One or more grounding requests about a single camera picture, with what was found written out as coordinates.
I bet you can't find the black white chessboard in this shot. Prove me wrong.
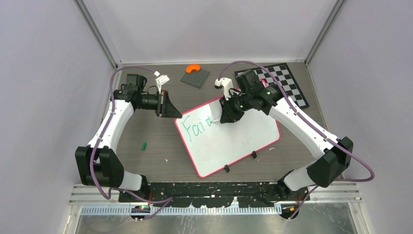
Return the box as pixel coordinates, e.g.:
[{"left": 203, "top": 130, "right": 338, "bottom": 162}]
[{"left": 234, "top": 63, "right": 310, "bottom": 109}]

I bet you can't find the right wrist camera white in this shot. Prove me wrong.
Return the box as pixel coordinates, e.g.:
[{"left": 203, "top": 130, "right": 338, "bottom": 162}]
[{"left": 214, "top": 78, "right": 233, "bottom": 100}]

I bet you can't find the grey studded baseplate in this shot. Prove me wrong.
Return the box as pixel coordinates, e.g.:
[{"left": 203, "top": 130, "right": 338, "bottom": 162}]
[{"left": 181, "top": 69, "right": 210, "bottom": 89}]

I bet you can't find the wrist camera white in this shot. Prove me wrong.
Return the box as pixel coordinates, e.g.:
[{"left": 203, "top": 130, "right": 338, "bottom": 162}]
[
  {"left": 154, "top": 71, "right": 170, "bottom": 94},
  {"left": 214, "top": 78, "right": 233, "bottom": 100}
]

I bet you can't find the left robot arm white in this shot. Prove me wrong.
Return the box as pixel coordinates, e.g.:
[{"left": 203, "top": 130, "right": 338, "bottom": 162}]
[{"left": 75, "top": 72, "right": 182, "bottom": 202}]

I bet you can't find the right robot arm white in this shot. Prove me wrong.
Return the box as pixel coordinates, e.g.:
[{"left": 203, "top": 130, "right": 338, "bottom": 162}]
[{"left": 214, "top": 70, "right": 354, "bottom": 200}]

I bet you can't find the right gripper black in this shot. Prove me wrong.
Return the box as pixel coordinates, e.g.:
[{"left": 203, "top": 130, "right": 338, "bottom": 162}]
[{"left": 220, "top": 90, "right": 253, "bottom": 122}]

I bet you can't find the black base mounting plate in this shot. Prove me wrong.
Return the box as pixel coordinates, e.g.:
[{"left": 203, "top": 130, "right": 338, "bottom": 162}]
[{"left": 118, "top": 181, "right": 309, "bottom": 208}]

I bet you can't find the whiteboard with pink frame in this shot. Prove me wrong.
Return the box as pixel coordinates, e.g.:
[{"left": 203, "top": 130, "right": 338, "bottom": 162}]
[{"left": 175, "top": 98, "right": 281, "bottom": 178}]

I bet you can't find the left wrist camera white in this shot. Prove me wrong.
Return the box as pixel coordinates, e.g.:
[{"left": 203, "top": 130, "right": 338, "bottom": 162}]
[{"left": 154, "top": 71, "right": 170, "bottom": 94}]

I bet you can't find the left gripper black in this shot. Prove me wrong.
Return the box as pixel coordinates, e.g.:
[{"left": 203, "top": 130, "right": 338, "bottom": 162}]
[{"left": 137, "top": 90, "right": 183, "bottom": 118}]

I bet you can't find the orange curved piece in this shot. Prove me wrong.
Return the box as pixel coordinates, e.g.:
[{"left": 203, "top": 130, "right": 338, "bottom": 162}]
[{"left": 185, "top": 64, "right": 201, "bottom": 74}]

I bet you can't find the aluminium slotted rail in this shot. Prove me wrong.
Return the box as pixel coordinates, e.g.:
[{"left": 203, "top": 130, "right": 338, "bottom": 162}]
[{"left": 80, "top": 204, "right": 282, "bottom": 216}]

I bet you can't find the green marker cap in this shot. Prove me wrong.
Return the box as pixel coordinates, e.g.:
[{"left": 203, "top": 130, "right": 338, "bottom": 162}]
[{"left": 141, "top": 142, "right": 147, "bottom": 151}]

